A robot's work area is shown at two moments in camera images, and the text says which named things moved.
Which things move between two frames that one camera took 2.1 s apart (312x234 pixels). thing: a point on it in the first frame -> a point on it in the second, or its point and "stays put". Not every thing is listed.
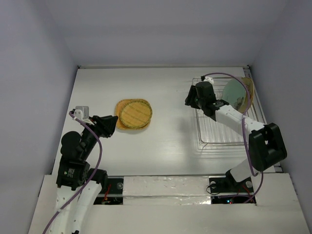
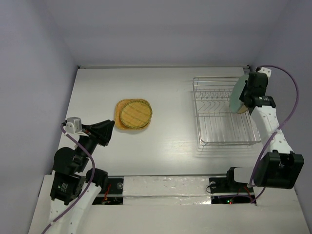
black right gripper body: x=195 y=96 -> x=247 y=92
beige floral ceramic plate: x=242 y=110 stays put
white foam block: x=168 y=190 stays put
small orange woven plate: x=135 y=113 -> x=118 y=123
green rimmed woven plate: x=135 y=113 stays put
